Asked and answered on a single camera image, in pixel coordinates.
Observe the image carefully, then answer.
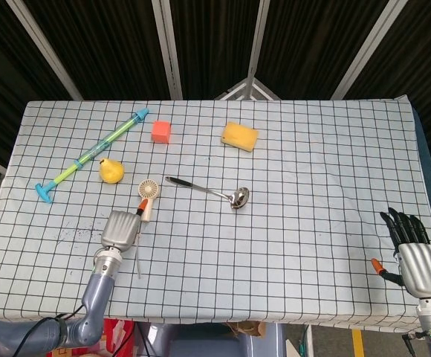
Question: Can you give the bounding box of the brown cardboard piece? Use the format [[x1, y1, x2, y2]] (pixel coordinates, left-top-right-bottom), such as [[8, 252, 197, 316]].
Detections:
[[225, 321, 269, 339]]

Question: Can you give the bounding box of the small handheld fan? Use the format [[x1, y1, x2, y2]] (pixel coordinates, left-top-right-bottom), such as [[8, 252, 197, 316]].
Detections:
[[137, 178, 162, 223]]

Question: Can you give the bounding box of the green and blue water pump toy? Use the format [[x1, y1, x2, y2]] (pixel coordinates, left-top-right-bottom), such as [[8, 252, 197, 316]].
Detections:
[[35, 108, 151, 205]]

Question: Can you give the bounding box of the red box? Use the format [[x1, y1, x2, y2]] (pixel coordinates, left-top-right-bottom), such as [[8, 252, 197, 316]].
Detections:
[[51, 318, 137, 357]]

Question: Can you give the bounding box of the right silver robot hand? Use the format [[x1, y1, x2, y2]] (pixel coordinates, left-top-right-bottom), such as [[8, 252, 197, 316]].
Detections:
[[371, 207, 431, 299]]

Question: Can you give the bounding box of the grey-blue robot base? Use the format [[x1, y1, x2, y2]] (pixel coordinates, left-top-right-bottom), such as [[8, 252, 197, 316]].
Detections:
[[137, 321, 287, 357]]

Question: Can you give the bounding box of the steel ladle with black handle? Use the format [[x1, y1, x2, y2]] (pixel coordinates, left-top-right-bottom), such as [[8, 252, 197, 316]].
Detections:
[[163, 176, 250, 211]]

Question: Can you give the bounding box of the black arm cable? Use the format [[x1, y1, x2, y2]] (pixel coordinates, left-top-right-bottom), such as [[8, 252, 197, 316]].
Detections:
[[20, 303, 87, 357]]

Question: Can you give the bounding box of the white partition frame post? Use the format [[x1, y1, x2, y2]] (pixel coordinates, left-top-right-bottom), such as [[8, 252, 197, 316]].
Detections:
[[7, 0, 85, 101], [330, 0, 404, 100], [244, 0, 273, 81], [151, 0, 184, 100]]

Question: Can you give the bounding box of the red cube block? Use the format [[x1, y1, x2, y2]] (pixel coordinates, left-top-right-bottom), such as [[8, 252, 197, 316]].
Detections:
[[151, 120, 173, 144]]

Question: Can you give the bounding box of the white triangular partition foot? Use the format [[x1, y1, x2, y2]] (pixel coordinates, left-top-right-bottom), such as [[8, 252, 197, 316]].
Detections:
[[214, 77, 282, 101]]

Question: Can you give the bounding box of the grey fan wrist strap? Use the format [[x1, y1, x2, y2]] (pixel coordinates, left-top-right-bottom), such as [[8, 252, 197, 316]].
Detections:
[[133, 222, 144, 279]]

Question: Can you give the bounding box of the yellow pear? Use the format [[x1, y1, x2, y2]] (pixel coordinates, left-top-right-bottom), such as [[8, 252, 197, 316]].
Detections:
[[99, 157, 125, 184]]

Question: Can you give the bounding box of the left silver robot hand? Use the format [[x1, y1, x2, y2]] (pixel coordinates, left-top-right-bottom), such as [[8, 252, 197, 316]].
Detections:
[[100, 199, 150, 254]]

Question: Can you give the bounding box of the yellow sponge with green pad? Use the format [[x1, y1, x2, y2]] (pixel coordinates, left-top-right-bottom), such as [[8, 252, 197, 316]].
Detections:
[[221, 121, 260, 152]]

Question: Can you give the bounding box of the checked white tablecloth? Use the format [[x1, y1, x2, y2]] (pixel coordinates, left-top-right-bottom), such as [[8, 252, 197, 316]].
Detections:
[[0, 94, 431, 330]]

